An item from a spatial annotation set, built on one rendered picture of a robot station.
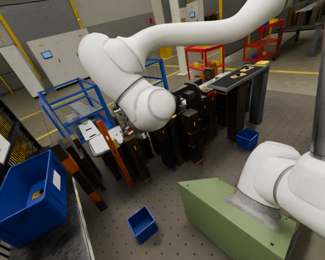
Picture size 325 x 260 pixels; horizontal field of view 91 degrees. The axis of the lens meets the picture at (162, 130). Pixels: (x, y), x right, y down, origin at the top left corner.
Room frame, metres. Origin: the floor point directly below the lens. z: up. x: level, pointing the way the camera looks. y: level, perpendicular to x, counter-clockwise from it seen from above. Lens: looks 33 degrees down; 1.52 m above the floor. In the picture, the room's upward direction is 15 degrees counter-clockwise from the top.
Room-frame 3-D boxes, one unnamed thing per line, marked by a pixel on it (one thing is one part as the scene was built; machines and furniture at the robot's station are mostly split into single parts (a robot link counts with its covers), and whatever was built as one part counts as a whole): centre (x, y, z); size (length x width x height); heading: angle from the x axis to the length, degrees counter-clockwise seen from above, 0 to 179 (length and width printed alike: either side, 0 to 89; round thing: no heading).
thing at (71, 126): (2.90, 1.44, 0.47); 1.20 x 0.80 x 0.95; 30
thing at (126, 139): (0.72, 0.18, 0.87); 0.10 x 0.07 x 0.35; 27
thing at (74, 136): (0.88, 0.56, 0.88); 0.08 x 0.08 x 0.36; 27
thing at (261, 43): (4.21, -2.99, 0.49); 0.81 x 0.46 x 0.97; 109
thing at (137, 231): (0.42, 0.21, 0.74); 0.11 x 0.10 x 0.09; 117
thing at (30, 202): (0.46, 0.53, 1.09); 0.30 x 0.17 x 0.13; 21
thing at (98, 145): (1.11, -0.17, 1.00); 1.38 x 0.22 x 0.02; 117
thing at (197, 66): (3.53, -1.27, 0.49); 0.81 x 0.46 x 0.98; 15
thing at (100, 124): (0.70, 0.28, 0.95); 0.03 x 0.01 x 0.50; 117
